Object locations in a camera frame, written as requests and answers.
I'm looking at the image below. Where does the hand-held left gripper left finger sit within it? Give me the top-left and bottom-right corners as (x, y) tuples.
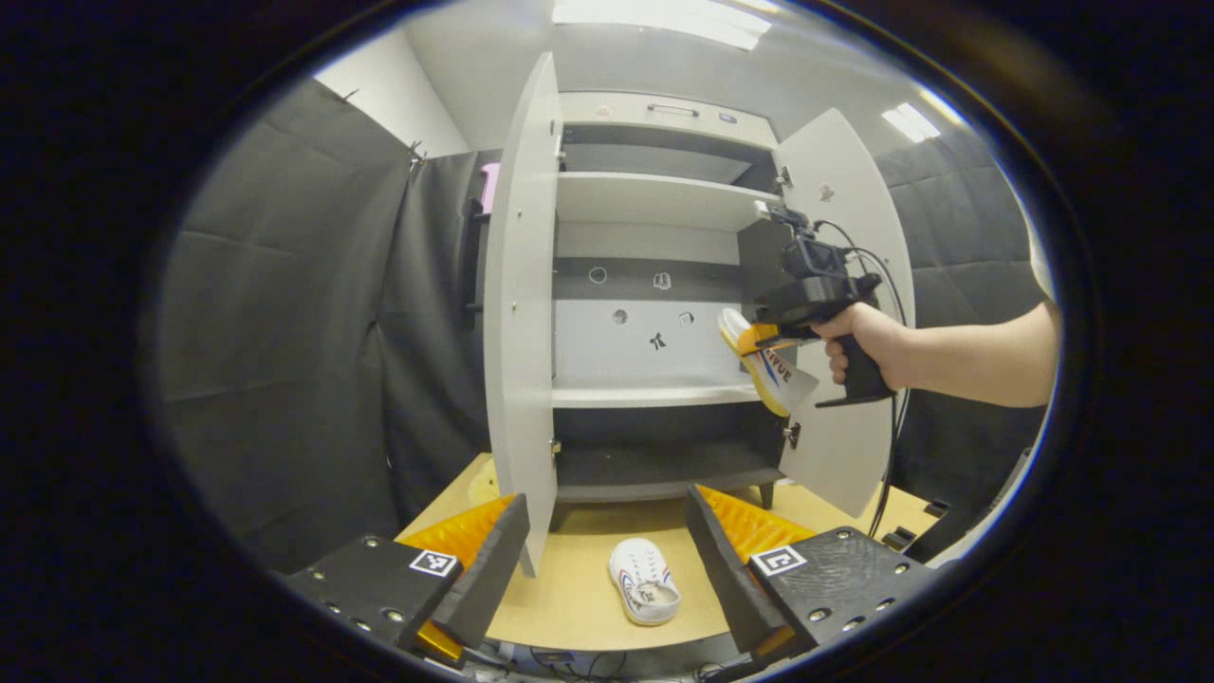
(285, 492), (532, 665)

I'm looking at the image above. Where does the grey cabinet drawer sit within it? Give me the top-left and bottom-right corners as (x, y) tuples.
(558, 91), (781, 151)

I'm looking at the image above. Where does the grey cabinet door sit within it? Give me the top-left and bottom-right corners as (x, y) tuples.
(462, 52), (564, 578)
(773, 107), (917, 519)

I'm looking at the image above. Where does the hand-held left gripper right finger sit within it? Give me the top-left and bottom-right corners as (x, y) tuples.
(685, 484), (935, 660)

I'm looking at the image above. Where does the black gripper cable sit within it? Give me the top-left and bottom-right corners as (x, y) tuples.
(814, 220), (913, 540)

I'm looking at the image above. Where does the white canvas shoe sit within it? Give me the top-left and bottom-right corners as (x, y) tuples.
(717, 306), (820, 418)
(608, 538), (682, 627)

